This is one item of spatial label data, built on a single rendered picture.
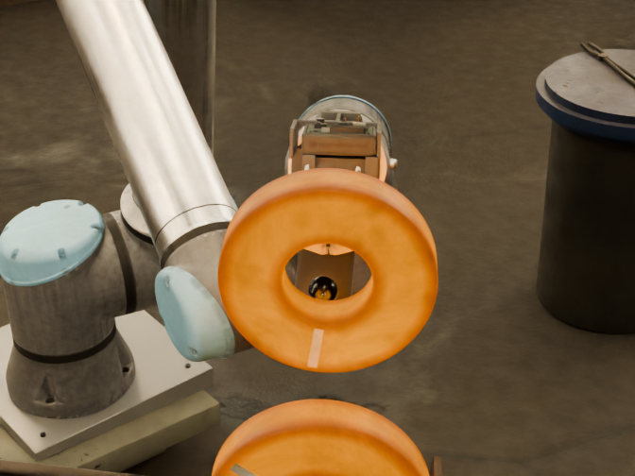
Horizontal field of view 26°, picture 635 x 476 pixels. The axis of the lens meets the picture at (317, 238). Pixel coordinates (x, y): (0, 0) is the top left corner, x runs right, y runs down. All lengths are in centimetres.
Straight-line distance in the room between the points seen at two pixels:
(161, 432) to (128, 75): 78
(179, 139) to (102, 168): 172
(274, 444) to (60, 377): 109
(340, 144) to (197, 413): 106
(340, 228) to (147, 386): 115
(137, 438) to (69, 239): 31
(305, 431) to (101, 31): 62
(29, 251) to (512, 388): 86
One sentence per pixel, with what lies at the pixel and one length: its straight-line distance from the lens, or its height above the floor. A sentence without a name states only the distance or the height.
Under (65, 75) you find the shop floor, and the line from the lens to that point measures 354.
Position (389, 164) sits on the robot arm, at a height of 82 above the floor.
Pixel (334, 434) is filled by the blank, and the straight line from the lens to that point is 93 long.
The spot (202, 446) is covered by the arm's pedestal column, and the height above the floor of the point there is 2.
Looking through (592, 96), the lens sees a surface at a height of 43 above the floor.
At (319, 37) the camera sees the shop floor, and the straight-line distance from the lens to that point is 372.
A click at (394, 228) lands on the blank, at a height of 88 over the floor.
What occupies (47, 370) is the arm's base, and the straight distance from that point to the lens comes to 201.
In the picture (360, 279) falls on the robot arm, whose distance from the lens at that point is 126.
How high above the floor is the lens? 135
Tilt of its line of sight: 29 degrees down
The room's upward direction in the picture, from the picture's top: straight up
